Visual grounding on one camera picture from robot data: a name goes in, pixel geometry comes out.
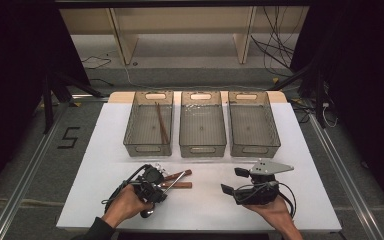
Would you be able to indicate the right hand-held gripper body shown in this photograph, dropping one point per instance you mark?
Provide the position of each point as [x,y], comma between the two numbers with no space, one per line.
[263,191]

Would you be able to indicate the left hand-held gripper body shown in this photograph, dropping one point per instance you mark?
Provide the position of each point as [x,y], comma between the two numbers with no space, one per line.
[150,186]

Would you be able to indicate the smoky clear plastic bin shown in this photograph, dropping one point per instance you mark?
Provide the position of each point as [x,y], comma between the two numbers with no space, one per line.
[202,151]
[148,150]
[255,151]

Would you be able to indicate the brown wooden chopstick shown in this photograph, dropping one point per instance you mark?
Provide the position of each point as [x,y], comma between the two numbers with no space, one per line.
[160,123]
[163,124]

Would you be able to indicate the person's right hand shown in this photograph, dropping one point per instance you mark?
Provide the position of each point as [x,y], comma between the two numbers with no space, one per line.
[276,211]

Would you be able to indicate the person's left hand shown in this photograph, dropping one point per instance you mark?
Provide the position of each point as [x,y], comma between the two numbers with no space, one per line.
[126,206]

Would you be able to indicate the black metal stand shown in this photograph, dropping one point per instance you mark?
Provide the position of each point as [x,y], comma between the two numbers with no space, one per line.
[319,96]
[48,106]

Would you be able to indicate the dark curtain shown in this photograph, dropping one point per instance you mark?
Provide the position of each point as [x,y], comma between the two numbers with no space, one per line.
[363,50]
[13,50]

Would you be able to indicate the metal floor rail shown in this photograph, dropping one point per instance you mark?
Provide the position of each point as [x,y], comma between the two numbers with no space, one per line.
[23,186]
[346,180]

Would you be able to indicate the light wooden furniture frame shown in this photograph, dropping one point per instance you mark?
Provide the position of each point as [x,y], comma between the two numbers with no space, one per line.
[126,43]

